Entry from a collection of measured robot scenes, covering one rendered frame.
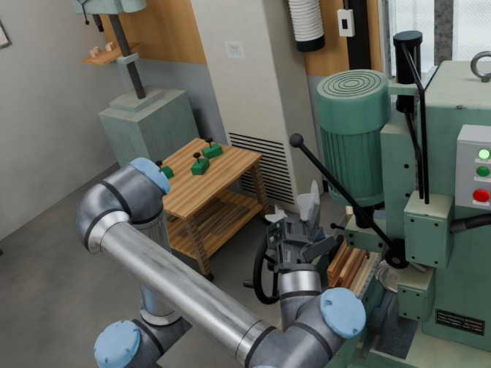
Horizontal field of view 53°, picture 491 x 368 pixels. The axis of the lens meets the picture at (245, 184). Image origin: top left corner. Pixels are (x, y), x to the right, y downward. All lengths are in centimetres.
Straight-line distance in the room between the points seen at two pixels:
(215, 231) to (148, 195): 180
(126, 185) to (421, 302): 76
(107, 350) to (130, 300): 148
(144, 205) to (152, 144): 229
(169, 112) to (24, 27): 122
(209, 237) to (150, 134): 89
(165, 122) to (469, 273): 260
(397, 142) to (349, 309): 43
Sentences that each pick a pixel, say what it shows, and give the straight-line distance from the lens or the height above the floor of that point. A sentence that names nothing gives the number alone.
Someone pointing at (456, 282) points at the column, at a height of 103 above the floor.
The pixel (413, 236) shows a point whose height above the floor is 123.
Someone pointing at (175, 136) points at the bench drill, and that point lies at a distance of 361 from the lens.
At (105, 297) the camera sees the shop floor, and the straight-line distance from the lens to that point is 317.
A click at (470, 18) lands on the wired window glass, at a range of 259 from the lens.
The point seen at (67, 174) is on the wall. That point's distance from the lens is 430.
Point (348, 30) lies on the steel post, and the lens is 264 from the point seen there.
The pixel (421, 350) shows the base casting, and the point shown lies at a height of 80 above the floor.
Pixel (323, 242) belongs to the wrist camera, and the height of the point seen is 125.
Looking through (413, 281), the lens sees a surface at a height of 108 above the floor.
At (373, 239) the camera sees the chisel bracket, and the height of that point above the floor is 105.
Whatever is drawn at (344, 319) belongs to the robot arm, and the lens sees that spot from 92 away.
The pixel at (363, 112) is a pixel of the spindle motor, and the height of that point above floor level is 147.
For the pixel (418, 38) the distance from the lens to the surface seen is 112.
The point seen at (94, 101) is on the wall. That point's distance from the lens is 433.
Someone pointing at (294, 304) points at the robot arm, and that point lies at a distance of 104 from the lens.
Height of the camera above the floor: 200
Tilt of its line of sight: 33 degrees down
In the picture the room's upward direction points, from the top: 14 degrees counter-clockwise
